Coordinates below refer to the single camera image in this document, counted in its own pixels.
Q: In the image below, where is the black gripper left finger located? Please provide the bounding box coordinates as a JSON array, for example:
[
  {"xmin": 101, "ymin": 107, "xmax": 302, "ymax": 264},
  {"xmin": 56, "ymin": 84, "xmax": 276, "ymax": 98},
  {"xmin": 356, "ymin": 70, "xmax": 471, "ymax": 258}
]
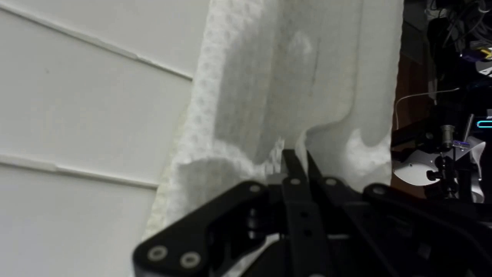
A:
[{"xmin": 133, "ymin": 149, "xmax": 330, "ymax": 277}]

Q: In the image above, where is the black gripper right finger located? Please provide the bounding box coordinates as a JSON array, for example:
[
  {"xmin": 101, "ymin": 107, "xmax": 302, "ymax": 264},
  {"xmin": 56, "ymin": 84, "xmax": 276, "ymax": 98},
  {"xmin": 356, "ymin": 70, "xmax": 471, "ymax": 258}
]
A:
[{"xmin": 307, "ymin": 149, "xmax": 492, "ymax": 277}]

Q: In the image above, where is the white shower curtain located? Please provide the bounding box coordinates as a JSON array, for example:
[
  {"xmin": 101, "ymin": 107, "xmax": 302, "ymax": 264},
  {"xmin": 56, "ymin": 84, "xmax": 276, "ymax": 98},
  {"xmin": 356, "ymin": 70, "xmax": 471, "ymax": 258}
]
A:
[{"xmin": 144, "ymin": 0, "xmax": 408, "ymax": 243}]

